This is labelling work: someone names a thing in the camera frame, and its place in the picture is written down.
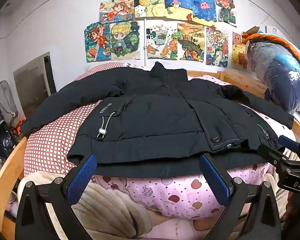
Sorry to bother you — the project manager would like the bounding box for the group of colourful wall drawings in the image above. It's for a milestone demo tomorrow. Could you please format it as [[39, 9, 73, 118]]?
[[84, 0, 249, 69]]

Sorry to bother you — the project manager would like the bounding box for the grey metal door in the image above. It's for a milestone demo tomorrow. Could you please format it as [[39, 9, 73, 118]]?
[[13, 52, 57, 111]]

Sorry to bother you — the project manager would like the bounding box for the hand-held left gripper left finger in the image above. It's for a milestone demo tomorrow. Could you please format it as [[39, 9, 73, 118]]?
[[15, 153, 98, 240]]

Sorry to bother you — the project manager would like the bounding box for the white wall pipe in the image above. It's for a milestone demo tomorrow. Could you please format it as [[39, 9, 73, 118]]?
[[144, 17, 148, 66]]

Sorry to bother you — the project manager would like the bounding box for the electric standing fan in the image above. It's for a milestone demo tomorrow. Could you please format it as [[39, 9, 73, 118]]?
[[0, 80, 18, 128]]

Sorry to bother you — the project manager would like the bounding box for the wooden bed frame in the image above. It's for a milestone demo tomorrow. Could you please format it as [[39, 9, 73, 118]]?
[[0, 69, 300, 240]]

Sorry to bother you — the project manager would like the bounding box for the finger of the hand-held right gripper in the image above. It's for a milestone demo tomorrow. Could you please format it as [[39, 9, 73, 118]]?
[[279, 135, 300, 157], [257, 144, 294, 171]]

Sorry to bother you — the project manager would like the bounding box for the pink fruit-print bed sheet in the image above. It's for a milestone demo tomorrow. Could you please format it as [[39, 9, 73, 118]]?
[[94, 62, 290, 240]]

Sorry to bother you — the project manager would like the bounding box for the plastic-wrapped blue bedding bundle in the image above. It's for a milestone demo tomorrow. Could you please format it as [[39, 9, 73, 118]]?
[[247, 42, 300, 114]]

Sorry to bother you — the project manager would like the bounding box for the orange and blue plush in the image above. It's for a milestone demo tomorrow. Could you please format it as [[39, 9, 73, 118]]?
[[241, 26, 300, 80]]

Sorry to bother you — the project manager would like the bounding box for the cream fleece blanket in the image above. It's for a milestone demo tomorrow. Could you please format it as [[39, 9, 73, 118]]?
[[17, 170, 150, 237]]

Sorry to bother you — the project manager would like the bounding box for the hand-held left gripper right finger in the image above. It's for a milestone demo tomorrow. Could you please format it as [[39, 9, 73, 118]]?
[[199, 152, 282, 240]]

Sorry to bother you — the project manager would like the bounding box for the red checkered quilt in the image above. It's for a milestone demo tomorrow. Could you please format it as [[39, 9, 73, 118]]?
[[24, 62, 130, 178]]

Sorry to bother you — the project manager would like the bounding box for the orange toy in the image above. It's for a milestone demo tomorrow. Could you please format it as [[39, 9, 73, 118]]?
[[11, 118, 25, 136]]

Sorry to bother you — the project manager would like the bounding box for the black padded jacket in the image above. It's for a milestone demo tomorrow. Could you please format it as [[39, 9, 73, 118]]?
[[21, 62, 294, 178]]

